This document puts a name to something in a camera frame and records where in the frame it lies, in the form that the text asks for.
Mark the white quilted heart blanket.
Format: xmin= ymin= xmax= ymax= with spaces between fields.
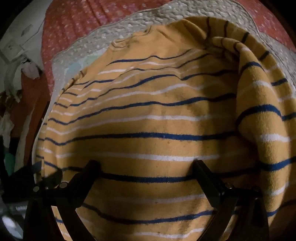
xmin=51 ymin=0 xmax=296 ymax=102

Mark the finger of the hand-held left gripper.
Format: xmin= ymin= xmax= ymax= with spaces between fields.
xmin=3 ymin=161 xmax=63 ymax=203

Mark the white hanging cloth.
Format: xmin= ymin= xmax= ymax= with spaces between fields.
xmin=3 ymin=54 xmax=43 ymax=102

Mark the white wall switch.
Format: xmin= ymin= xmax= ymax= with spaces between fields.
xmin=1 ymin=40 xmax=22 ymax=61

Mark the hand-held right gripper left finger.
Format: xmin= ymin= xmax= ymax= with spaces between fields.
xmin=23 ymin=159 xmax=101 ymax=241

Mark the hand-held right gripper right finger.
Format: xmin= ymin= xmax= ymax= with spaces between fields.
xmin=192 ymin=160 xmax=270 ymax=241

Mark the red floral bedsheet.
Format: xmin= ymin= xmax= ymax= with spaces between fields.
xmin=40 ymin=0 xmax=296 ymax=93

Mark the yellow striped shirt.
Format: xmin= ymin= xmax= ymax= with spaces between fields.
xmin=35 ymin=17 xmax=296 ymax=241

